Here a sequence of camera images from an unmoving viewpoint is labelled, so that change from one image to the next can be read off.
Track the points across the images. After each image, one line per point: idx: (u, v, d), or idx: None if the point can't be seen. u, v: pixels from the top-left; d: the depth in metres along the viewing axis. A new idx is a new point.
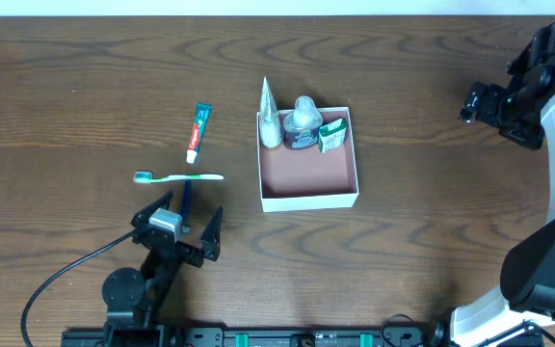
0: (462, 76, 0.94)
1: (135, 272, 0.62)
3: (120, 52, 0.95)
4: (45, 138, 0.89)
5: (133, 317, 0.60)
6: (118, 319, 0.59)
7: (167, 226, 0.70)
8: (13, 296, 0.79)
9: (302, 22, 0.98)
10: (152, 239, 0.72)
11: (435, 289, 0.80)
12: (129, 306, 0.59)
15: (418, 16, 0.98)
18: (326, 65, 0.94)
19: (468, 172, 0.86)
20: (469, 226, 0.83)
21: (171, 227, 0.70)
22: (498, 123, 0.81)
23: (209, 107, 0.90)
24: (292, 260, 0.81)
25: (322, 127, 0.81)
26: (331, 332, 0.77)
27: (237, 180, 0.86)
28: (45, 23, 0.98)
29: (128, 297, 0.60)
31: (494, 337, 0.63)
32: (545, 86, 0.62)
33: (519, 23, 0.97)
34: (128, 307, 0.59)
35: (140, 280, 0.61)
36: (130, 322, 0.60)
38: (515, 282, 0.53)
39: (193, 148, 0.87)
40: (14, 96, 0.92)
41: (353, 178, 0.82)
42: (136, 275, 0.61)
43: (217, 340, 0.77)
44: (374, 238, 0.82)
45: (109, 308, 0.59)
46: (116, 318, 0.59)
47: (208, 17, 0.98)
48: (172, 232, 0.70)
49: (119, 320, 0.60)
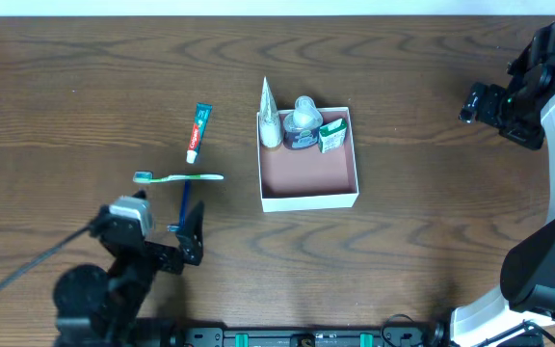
0: (462, 76, 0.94)
1: (94, 270, 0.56)
3: (120, 52, 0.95)
4: (44, 138, 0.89)
5: (90, 327, 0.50)
6: (67, 331, 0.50)
7: (129, 214, 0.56)
8: (13, 297, 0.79)
9: (302, 22, 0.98)
10: (115, 232, 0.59)
11: (435, 289, 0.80)
12: (86, 310, 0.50)
15: (418, 16, 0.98)
18: (326, 65, 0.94)
19: (468, 172, 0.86)
20: (469, 226, 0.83)
21: (137, 214, 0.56)
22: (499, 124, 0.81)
23: (209, 107, 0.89)
24: (292, 260, 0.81)
25: (322, 127, 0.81)
26: (331, 332, 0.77)
27: (237, 180, 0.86)
28: (45, 22, 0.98)
29: (85, 300, 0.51)
31: (494, 337, 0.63)
32: (545, 85, 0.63)
33: (519, 23, 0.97)
34: (84, 312, 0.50)
35: (101, 280, 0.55)
36: (86, 333, 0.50)
38: (515, 282, 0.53)
39: (193, 148, 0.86)
40: (14, 96, 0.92)
41: (353, 179, 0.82)
42: (95, 274, 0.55)
43: (217, 340, 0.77)
44: (373, 238, 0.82)
45: (58, 317, 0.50)
46: (65, 329, 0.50)
47: (208, 16, 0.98)
48: (138, 220, 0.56)
49: (69, 333, 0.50)
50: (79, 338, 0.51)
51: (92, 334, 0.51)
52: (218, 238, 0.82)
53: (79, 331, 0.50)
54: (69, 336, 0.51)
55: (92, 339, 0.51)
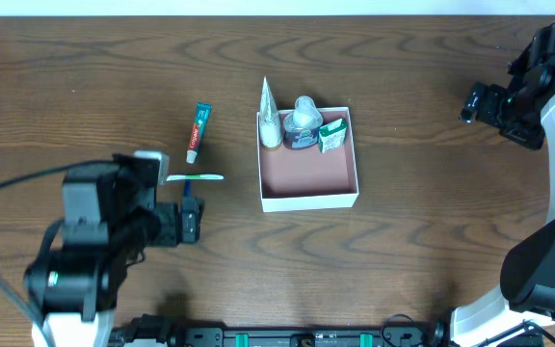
0: (462, 76, 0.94)
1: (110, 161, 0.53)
3: (120, 52, 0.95)
4: (44, 138, 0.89)
5: (97, 197, 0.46)
6: (72, 199, 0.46)
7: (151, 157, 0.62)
8: (13, 296, 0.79)
9: (302, 22, 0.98)
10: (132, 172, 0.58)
11: (435, 289, 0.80)
12: (96, 178, 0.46)
15: (419, 16, 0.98)
18: (326, 65, 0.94)
19: (468, 172, 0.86)
20: (469, 226, 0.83)
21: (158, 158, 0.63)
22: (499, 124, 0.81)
23: (209, 107, 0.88)
24: (292, 260, 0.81)
25: (322, 127, 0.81)
26: (331, 332, 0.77)
27: (237, 180, 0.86)
28: (46, 23, 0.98)
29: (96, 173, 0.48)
31: (494, 337, 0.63)
32: (545, 85, 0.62)
33: (519, 23, 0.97)
34: (93, 178, 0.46)
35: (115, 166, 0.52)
36: (90, 205, 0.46)
38: (515, 282, 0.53)
39: (193, 148, 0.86)
40: (14, 96, 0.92)
41: (353, 179, 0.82)
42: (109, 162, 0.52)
43: (217, 340, 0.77)
44: (374, 238, 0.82)
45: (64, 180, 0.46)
46: (70, 196, 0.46)
47: (208, 17, 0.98)
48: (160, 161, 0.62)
49: (75, 204, 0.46)
50: (83, 213, 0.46)
51: (100, 207, 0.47)
52: (218, 237, 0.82)
53: (87, 198, 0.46)
54: (73, 212, 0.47)
55: (97, 216, 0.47)
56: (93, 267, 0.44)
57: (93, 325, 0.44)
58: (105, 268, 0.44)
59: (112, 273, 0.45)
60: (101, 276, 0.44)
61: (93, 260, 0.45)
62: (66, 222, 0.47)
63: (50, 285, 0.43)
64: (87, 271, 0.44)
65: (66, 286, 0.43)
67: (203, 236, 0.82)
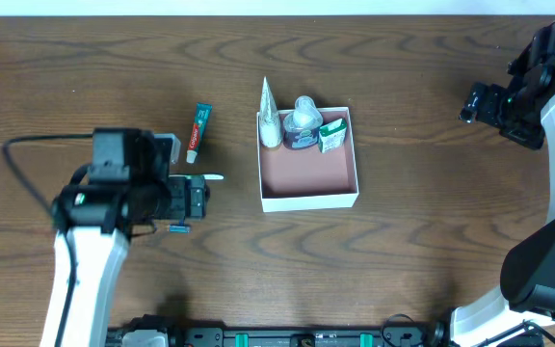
0: (462, 76, 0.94)
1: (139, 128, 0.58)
3: (120, 52, 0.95)
4: (44, 138, 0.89)
5: (123, 144, 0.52)
6: (101, 144, 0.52)
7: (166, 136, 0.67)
8: (13, 296, 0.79)
9: (302, 22, 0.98)
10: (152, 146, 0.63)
11: (435, 289, 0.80)
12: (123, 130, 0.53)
15: (419, 16, 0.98)
18: (326, 65, 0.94)
19: (468, 171, 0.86)
20: (469, 226, 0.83)
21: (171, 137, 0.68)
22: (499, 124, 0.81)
23: (209, 107, 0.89)
24: (292, 260, 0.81)
25: (322, 127, 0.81)
26: (331, 331, 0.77)
27: (237, 180, 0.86)
28: (45, 23, 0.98)
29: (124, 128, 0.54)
31: (494, 337, 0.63)
32: (545, 86, 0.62)
33: (519, 23, 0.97)
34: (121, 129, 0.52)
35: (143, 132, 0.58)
36: (116, 150, 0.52)
38: (515, 282, 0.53)
39: (193, 148, 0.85)
40: (14, 96, 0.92)
41: (353, 179, 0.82)
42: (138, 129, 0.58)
43: (217, 340, 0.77)
44: (374, 238, 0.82)
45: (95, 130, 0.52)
46: (100, 142, 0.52)
47: (208, 17, 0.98)
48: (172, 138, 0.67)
49: (103, 149, 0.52)
50: (109, 156, 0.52)
51: (125, 152, 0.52)
52: (218, 237, 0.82)
53: (115, 144, 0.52)
54: (100, 156, 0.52)
55: (122, 159, 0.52)
56: (116, 194, 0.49)
57: (110, 243, 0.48)
58: (125, 198, 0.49)
59: (131, 205, 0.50)
60: (122, 203, 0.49)
61: (116, 191, 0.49)
62: (92, 164, 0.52)
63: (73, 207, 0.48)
64: (110, 198, 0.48)
65: (88, 207, 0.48)
67: (203, 235, 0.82)
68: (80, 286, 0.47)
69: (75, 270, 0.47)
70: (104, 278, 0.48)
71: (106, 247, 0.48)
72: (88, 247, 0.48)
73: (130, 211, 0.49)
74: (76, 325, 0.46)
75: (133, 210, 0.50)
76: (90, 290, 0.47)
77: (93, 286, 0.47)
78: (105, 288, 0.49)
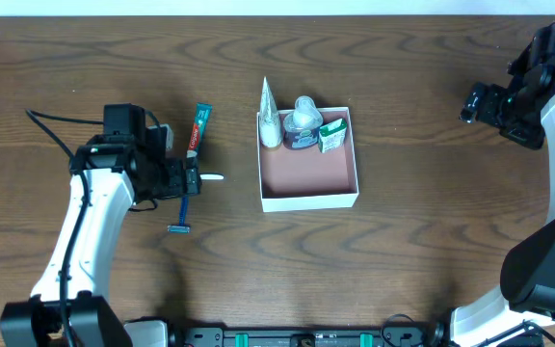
0: (462, 76, 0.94)
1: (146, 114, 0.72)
3: (120, 53, 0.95)
4: (44, 138, 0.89)
5: (130, 114, 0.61)
6: (111, 116, 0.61)
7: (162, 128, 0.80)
8: (13, 296, 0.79)
9: (302, 22, 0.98)
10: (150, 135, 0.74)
11: (435, 289, 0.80)
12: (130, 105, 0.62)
15: (419, 16, 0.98)
18: (326, 65, 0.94)
19: (468, 171, 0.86)
20: (469, 226, 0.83)
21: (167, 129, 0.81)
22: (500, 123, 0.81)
23: (209, 107, 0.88)
24: (292, 260, 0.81)
25: (322, 127, 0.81)
26: (331, 331, 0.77)
27: (237, 180, 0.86)
28: (45, 23, 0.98)
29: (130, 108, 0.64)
31: (494, 337, 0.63)
32: (545, 86, 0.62)
33: (519, 23, 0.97)
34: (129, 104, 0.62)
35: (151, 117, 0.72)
36: (124, 120, 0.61)
38: (515, 282, 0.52)
39: (193, 148, 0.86)
40: (14, 96, 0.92)
41: (353, 179, 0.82)
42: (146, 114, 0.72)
43: (217, 340, 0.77)
44: (374, 238, 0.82)
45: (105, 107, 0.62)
46: (110, 114, 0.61)
47: (208, 17, 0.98)
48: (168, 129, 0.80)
49: (112, 120, 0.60)
50: (118, 126, 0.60)
51: (129, 123, 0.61)
52: (218, 237, 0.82)
53: (121, 115, 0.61)
54: (110, 126, 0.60)
55: (128, 127, 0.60)
56: (125, 146, 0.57)
57: (120, 184, 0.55)
58: (132, 153, 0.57)
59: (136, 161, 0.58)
60: (130, 156, 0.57)
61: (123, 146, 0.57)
62: (103, 134, 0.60)
63: (90, 156, 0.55)
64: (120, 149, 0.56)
65: (102, 156, 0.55)
67: (203, 235, 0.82)
68: (92, 208, 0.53)
69: (90, 195, 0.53)
70: (113, 206, 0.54)
71: (118, 178, 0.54)
72: (100, 181, 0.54)
73: (137, 167, 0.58)
74: (87, 240, 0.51)
75: (138, 167, 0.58)
76: (100, 212, 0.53)
77: (104, 208, 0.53)
78: (113, 216, 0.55)
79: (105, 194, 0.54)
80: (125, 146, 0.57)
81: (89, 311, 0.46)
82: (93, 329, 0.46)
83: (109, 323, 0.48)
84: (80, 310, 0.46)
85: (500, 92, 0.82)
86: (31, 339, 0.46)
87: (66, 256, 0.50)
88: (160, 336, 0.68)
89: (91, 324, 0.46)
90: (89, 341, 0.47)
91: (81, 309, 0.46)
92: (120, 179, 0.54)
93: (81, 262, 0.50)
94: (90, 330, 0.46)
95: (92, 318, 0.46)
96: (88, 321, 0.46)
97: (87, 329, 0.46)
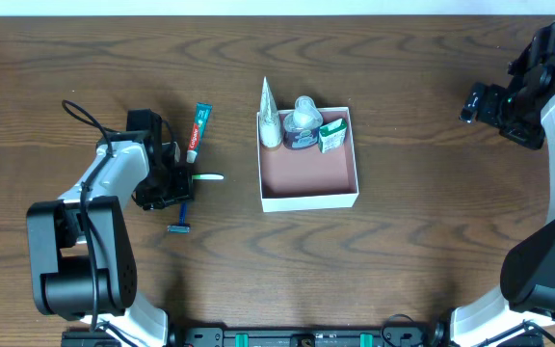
0: (462, 76, 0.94)
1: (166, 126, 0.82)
3: (120, 52, 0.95)
4: (44, 138, 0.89)
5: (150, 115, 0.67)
6: (135, 117, 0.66)
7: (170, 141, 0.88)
8: (13, 296, 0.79)
9: (302, 22, 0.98)
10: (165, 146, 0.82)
11: (435, 289, 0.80)
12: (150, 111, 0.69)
15: (418, 16, 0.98)
18: (326, 65, 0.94)
19: (468, 172, 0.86)
20: (469, 226, 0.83)
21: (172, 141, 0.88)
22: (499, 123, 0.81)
23: (209, 107, 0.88)
24: (292, 260, 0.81)
25: (322, 127, 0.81)
26: (331, 332, 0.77)
27: (237, 180, 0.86)
28: (45, 22, 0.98)
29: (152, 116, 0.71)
31: (494, 337, 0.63)
32: (545, 86, 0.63)
33: (519, 23, 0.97)
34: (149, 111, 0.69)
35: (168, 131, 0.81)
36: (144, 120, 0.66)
38: (515, 273, 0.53)
39: (193, 148, 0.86)
40: (14, 96, 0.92)
41: (353, 179, 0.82)
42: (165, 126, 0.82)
43: (217, 340, 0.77)
44: (374, 238, 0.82)
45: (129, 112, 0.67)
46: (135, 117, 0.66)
47: (208, 16, 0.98)
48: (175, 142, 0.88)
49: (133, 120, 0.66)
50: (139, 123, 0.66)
51: (148, 123, 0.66)
52: (217, 237, 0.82)
53: (143, 117, 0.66)
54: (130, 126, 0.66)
55: (147, 125, 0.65)
56: (142, 133, 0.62)
57: (139, 150, 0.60)
58: (149, 140, 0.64)
59: (151, 145, 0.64)
60: (148, 142, 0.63)
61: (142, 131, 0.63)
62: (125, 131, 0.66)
63: (116, 138, 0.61)
64: (140, 134, 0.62)
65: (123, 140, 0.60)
67: (203, 235, 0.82)
68: (115, 157, 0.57)
69: (113, 149, 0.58)
70: (131, 162, 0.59)
71: (137, 146, 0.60)
72: (123, 145, 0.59)
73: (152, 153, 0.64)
74: (108, 173, 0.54)
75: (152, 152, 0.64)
76: (121, 160, 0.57)
77: (124, 159, 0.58)
78: (130, 173, 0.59)
79: (126, 151, 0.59)
80: (145, 132, 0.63)
81: (104, 205, 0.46)
82: (109, 221, 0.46)
83: (120, 228, 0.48)
84: (96, 205, 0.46)
85: (499, 92, 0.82)
86: (50, 240, 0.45)
87: (90, 180, 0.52)
88: (161, 322, 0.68)
89: (107, 216, 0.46)
90: (102, 237, 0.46)
91: (96, 204, 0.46)
92: (140, 147, 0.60)
93: (102, 184, 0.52)
94: (105, 223, 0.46)
95: (106, 210, 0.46)
96: (103, 214, 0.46)
97: (103, 225, 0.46)
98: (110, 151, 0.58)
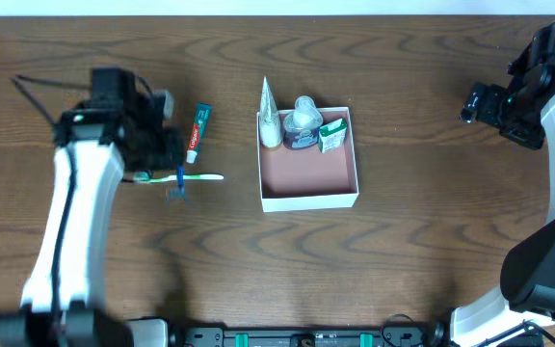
0: (462, 76, 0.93)
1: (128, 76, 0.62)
3: (120, 52, 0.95)
4: (44, 138, 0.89)
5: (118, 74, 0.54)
6: (101, 82, 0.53)
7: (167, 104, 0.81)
8: None
9: (302, 22, 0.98)
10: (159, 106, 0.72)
11: (435, 289, 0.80)
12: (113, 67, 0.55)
15: (418, 16, 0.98)
18: (326, 65, 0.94)
19: (468, 172, 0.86)
20: (469, 226, 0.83)
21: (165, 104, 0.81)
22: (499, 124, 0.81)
23: (209, 107, 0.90)
24: (292, 260, 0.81)
25: (322, 127, 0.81)
26: (331, 332, 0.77)
27: (237, 180, 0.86)
28: (45, 23, 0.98)
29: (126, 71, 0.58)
31: (494, 337, 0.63)
32: (544, 86, 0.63)
33: (519, 23, 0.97)
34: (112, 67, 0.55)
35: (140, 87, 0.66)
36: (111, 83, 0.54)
38: (516, 281, 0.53)
39: (193, 148, 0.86)
40: (13, 96, 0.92)
41: (353, 179, 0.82)
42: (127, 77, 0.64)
43: (217, 340, 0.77)
44: (374, 238, 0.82)
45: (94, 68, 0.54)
46: (101, 76, 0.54)
47: (208, 16, 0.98)
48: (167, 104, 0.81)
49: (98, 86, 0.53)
50: (103, 90, 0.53)
51: (120, 90, 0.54)
52: (217, 237, 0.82)
53: (110, 80, 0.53)
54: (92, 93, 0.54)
55: (117, 92, 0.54)
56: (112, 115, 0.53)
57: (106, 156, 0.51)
58: (120, 121, 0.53)
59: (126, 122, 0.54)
60: (118, 123, 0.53)
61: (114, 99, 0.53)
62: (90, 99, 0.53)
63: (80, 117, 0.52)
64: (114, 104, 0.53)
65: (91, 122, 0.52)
67: (203, 235, 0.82)
68: (80, 195, 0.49)
69: (74, 174, 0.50)
70: (101, 188, 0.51)
71: (107, 148, 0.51)
72: (86, 153, 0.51)
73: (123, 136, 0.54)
74: (77, 234, 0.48)
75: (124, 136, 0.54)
76: (90, 197, 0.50)
77: (93, 191, 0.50)
78: (103, 200, 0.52)
79: (94, 175, 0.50)
80: (120, 101, 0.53)
81: (84, 317, 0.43)
82: (89, 333, 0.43)
83: (103, 327, 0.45)
84: (75, 314, 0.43)
85: (499, 92, 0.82)
86: None
87: (57, 258, 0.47)
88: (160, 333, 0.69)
89: (87, 329, 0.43)
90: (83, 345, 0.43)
91: (76, 313, 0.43)
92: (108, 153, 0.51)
93: (73, 262, 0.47)
94: (85, 333, 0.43)
95: (86, 323, 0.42)
96: (82, 326, 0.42)
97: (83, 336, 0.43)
98: (73, 184, 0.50)
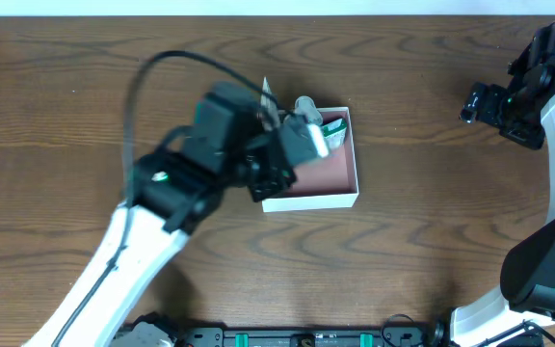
0: (462, 76, 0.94)
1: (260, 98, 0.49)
3: (120, 53, 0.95)
4: (44, 138, 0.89)
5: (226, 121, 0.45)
6: (206, 117, 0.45)
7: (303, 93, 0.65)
8: (13, 297, 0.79)
9: (302, 22, 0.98)
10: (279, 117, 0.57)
11: (434, 289, 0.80)
12: (229, 106, 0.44)
15: (418, 16, 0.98)
18: (326, 65, 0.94)
19: (468, 172, 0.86)
20: (469, 226, 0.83)
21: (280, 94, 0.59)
22: (499, 123, 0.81)
23: None
24: (292, 260, 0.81)
25: (323, 127, 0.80)
26: (331, 332, 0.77)
27: None
28: (45, 23, 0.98)
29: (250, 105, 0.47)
31: (494, 337, 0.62)
32: (545, 86, 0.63)
33: (519, 23, 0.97)
34: (228, 106, 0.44)
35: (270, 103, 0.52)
36: (219, 132, 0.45)
38: (516, 280, 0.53)
39: None
40: (13, 96, 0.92)
41: (353, 179, 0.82)
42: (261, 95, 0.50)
43: (217, 340, 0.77)
44: (374, 238, 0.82)
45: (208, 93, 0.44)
46: (206, 109, 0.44)
47: (208, 16, 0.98)
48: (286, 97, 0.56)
49: (202, 126, 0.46)
50: (208, 135, 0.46)
51: (228, 134, 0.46)
52: (217, 237, 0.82)
53: (221, 123, 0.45)
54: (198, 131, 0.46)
55: (222, 144, 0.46)
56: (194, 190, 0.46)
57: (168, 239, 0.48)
58: (205, 195, 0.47)
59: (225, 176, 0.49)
60: (201, 197, 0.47)
61: (216, 145, 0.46)
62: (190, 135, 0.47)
63: (167, 167, 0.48)
64: (213, 151, 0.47)
65: (179, 182, 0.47)
67: (203, 235, 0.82)
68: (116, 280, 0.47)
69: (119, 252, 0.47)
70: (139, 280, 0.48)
71: (169, 238, 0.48)
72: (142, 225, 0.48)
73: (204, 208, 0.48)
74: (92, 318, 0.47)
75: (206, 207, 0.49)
76: (122, 286, 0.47)
77: (127, 281, 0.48)
78: (138, 286, 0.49)
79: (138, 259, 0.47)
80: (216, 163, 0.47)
81: None
82: None
83: None
84: None
85: (499, 91, 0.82)
86: None
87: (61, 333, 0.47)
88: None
89: None
90: None
91: None
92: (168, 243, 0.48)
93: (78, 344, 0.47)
94: None
95: None
96: None
97: None
98: (114, 262, 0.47)
